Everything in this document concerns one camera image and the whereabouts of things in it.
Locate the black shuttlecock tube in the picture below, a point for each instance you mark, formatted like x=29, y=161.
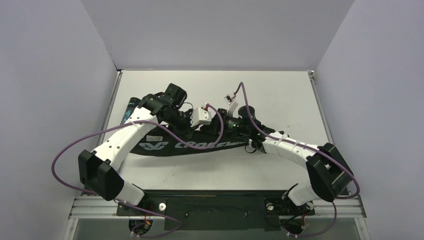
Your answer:
x=130, y=108

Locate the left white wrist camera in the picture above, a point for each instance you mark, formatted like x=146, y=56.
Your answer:
x=200, y=116

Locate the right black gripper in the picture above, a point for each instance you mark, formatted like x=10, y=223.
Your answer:
x=219, y=120

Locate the aluminium frame rail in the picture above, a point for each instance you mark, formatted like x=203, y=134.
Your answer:
x=95, y=207

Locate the black Crossway racket bag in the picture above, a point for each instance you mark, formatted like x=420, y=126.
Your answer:
x=159, y=143

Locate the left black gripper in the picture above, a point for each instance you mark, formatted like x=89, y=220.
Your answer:
x=187, y=122

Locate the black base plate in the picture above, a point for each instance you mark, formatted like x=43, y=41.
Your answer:
x=217, y=209

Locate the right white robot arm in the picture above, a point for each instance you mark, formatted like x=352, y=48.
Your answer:
x=328, y=172

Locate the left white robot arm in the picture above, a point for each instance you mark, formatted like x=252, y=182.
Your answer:
x=98, y=169

